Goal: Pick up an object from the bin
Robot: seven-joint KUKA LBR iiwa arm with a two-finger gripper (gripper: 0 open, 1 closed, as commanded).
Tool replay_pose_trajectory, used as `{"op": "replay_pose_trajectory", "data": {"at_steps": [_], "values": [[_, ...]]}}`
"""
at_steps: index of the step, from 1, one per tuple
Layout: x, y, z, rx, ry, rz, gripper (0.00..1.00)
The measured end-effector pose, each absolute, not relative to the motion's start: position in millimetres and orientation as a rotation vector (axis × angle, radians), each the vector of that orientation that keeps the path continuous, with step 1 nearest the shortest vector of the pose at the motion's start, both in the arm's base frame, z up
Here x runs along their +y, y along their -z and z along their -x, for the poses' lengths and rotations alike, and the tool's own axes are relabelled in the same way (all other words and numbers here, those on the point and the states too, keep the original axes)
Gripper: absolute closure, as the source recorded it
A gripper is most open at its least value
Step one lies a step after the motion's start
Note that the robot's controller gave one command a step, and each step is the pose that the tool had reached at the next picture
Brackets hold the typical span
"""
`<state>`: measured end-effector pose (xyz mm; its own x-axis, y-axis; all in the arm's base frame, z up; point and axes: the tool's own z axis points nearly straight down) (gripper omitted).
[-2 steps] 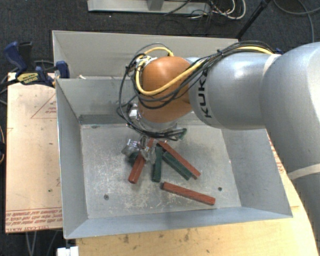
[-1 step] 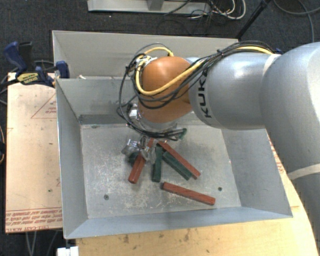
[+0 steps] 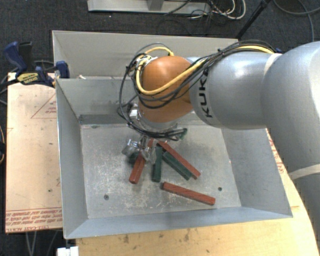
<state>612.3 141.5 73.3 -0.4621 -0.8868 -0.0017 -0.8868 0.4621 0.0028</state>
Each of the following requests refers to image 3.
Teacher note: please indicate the red-brown flat block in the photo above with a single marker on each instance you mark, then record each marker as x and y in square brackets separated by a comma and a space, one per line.
[181, 160]
[189, 193]
[136, 171]

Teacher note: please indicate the dark green flat block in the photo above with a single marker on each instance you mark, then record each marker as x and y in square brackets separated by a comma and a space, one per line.
[157, 167]
[176, 167]
[133, 159]

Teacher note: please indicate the brown cardboard board red print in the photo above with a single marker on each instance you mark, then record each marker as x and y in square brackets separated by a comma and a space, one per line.
[32, 153]

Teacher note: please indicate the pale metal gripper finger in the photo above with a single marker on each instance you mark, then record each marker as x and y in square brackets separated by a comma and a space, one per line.
[129, 147]
[147, 153]

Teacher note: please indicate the grey metal bin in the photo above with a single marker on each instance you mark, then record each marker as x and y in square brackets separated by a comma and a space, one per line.
[109, 185]

